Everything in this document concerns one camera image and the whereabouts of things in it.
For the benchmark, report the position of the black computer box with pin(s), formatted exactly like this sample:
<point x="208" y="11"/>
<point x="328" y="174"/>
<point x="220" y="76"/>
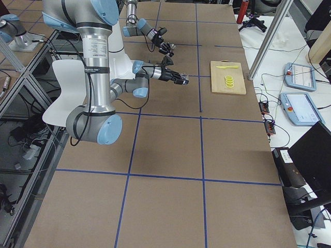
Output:
<point x="288" y="172"/>

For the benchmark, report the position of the red cylinder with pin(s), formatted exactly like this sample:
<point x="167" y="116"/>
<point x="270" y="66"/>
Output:
<point x="242" y="11"/>

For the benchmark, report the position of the aluminium frame post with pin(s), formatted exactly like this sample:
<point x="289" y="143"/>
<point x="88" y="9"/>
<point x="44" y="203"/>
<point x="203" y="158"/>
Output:
<point x="270" y="35"/>

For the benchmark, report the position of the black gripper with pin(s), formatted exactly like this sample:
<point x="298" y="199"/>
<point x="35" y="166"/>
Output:
<point x="159" y="42"/>
<point x="165" y="74"/>

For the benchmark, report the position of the steel jigger measuring cup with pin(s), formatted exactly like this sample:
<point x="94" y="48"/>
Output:
<point x="172" y="47"/>

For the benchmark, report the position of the black monitor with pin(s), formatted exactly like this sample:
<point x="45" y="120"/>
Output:
<point x="311" y="156"/>

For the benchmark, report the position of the white plastic chair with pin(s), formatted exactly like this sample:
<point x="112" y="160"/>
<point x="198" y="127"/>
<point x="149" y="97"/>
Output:
<point x="71" y="78"/>

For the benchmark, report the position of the bamboo cutting board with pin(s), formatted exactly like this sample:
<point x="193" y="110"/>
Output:
<point x="217" y="78"/>

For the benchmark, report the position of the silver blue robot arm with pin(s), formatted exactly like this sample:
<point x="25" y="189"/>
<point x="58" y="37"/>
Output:
<point x="140" y="27"/>
<point x="97" y="24"/>

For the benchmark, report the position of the blue teach pendant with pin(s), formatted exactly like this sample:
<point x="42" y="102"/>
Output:
<point x="300" y="77"/>
<point x="300" y="109"/>

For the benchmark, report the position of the near blue teach pendant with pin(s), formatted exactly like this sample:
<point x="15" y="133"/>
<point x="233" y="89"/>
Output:
<point x="300" y="109"/>

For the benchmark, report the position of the yellow plastic knife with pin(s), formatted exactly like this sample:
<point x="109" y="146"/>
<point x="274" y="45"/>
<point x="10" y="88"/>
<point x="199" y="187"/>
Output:
<point x="227" y="67"/>

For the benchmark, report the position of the lemon slices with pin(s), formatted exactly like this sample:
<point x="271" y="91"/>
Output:
<point x="229" y="81"/>

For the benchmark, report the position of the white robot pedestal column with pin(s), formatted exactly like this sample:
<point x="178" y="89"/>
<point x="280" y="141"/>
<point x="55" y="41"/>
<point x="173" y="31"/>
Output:
<point x="119" y="62"/>

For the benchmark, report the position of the black tripod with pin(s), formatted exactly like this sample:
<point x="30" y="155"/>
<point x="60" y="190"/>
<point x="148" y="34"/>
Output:
<point x="253" y="21"/>

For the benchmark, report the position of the far blue teach pendant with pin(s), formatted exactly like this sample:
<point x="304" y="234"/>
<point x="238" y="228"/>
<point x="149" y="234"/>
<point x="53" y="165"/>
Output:
<point x="300" y="77"/>

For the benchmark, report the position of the clear glass measuring cup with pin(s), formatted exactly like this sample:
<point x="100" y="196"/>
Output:
<point x="184" y="78"/>

